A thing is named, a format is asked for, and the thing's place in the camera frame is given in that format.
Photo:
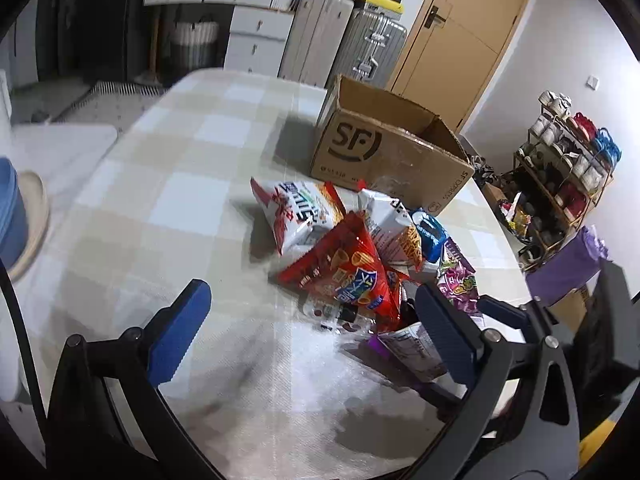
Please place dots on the grey laundry basket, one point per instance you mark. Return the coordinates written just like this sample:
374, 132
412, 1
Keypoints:
195, 42

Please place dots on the wooden door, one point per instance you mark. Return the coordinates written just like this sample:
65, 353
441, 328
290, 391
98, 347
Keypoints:
465, 35

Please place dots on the white purple snack packet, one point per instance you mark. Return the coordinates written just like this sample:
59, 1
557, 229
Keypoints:
410, 347

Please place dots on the silver suitcase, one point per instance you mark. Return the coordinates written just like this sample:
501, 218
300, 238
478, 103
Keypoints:
370, 45

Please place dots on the blue round stool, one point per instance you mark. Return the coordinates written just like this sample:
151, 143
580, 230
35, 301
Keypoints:
12, 215

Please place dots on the black yellow box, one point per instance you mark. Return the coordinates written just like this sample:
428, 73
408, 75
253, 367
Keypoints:
382, 2

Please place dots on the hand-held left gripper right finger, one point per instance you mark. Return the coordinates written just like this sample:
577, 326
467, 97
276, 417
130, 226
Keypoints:
445, 330

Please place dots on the wooden shoe rack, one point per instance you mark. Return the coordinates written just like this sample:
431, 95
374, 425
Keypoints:
565, 175

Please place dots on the clear snack packet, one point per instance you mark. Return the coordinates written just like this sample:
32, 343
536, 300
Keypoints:
340, 317

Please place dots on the white stool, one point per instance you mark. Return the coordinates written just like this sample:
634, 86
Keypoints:
65, 150

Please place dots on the brown cardboard box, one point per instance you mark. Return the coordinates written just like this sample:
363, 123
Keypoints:
370, 155

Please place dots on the white wall switch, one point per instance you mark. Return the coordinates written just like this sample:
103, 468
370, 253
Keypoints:
592, 82

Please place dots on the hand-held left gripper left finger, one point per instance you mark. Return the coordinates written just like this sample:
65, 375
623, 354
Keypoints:
180, 330

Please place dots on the black cabinet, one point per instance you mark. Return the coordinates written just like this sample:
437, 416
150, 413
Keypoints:
90, 15

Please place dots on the blue cookie packet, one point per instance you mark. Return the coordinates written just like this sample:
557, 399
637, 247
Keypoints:
430, 235

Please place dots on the red chip bag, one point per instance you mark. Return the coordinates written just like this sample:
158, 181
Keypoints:
350, 265

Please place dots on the white red noodle snack bag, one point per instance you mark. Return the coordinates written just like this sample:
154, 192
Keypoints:
295, 210
387, 220

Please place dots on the purple candy bag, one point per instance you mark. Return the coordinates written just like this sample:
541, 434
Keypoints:
457, 280

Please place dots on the white drawer desk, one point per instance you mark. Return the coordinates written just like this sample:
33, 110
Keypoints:
255, 35

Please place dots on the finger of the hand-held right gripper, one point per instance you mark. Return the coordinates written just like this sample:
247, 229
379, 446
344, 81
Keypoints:
500, 310

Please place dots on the striped floor mat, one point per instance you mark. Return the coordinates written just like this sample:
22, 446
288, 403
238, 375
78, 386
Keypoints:
130, 89

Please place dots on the orange red snack packet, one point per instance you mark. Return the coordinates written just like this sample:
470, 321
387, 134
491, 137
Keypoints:
397, 280

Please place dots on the beige suitcase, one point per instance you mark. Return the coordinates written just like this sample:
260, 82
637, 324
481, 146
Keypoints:
315, 35

